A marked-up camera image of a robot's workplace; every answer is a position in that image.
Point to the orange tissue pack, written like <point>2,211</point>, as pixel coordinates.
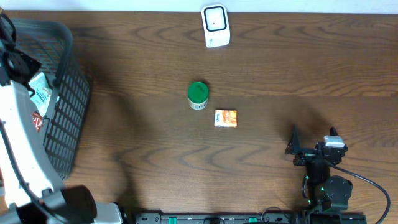
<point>225,118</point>

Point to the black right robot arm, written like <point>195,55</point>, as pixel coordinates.
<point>327,194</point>

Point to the green lid jar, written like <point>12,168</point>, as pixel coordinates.
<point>198,95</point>

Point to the white barcode scanner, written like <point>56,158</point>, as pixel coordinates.
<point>215,25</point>

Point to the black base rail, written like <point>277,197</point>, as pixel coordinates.
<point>267,218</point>

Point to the dark grey plastic basket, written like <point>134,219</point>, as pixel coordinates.
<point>51,44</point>

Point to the teal wet wipes pack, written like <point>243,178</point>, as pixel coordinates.
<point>43,93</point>

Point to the orange candy bar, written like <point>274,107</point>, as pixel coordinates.
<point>38,121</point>

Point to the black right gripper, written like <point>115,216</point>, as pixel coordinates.
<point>294,145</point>

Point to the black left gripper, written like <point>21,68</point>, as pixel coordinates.
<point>21,62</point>

